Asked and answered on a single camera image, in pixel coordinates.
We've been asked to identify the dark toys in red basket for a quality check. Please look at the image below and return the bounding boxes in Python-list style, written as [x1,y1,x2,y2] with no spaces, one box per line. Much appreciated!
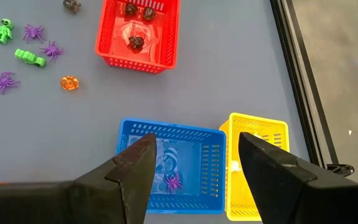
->
[109,17,163,65]

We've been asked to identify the yellow plastic basket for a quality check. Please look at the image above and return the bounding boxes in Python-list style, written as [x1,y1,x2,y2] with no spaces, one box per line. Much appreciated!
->
[218,112,291,222]

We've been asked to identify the green plastic skeleton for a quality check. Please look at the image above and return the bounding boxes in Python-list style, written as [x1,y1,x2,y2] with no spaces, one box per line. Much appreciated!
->
[14,48,47,68]
[0,17,14,45]

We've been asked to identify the printed paper card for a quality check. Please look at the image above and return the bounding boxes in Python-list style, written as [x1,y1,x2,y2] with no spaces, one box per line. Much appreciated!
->
[128,136,202,196]

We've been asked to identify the blue plastic basket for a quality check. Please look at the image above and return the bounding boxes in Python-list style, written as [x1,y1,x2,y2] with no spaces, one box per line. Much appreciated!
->
[116,117,227,215]

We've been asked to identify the red plastic basket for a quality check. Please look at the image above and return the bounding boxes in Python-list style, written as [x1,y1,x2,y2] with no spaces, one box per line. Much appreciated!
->
[94,0,181,75]

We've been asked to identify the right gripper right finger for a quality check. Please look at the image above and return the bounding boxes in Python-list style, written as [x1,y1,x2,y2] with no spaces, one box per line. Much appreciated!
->
[239,132,358,224]

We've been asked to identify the purple plastic spider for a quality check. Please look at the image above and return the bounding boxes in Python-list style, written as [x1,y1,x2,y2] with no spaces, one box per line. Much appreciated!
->
[0,71,21,95]
[39,40,65,62]
[163,174,183,194]
[22,24,47,44]

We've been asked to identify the orange translucent pumpkin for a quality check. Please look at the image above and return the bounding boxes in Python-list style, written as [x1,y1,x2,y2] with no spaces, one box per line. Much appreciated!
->
[60,75,80,91]

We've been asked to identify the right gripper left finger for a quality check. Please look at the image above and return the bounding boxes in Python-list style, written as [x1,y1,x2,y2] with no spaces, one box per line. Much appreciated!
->
[0,133,157,224]

